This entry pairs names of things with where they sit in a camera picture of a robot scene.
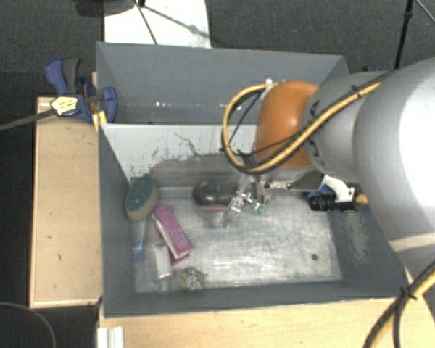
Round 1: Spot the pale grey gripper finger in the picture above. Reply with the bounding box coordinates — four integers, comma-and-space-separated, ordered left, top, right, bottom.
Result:
231, 191, 249, 228
221, 198, 240, 230

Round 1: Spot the black and red oval object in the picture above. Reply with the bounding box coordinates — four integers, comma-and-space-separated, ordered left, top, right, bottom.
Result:
191, 177, 239, 214

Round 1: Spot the grey metal bin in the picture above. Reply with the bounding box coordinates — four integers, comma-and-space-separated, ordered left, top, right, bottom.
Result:
95, 41, 410, 318

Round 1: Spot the magenta flat box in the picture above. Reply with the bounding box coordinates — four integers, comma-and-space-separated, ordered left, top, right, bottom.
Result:
152, 204, 195, 265

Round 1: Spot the speckled grey-yellow lump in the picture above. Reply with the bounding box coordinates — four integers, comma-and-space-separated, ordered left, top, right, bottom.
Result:
177, 265, 208, 291

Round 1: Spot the clear glass cup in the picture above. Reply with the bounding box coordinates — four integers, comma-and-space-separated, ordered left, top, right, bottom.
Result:
146, 243, 175, 283

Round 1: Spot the green and yellow sponge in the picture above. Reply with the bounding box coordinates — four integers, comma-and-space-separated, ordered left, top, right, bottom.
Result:
124, 175, 160, 222

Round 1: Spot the clear tube with blue cap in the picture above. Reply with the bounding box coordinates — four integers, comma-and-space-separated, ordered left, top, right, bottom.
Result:
130, 218, 149, 264

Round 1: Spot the pale wood flat board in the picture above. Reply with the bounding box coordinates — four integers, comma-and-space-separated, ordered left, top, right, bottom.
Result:
28, 94, 104, 310

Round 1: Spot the black cylinder on white bracket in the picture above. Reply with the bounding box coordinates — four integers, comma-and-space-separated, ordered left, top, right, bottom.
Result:
307, 174, 368, 213

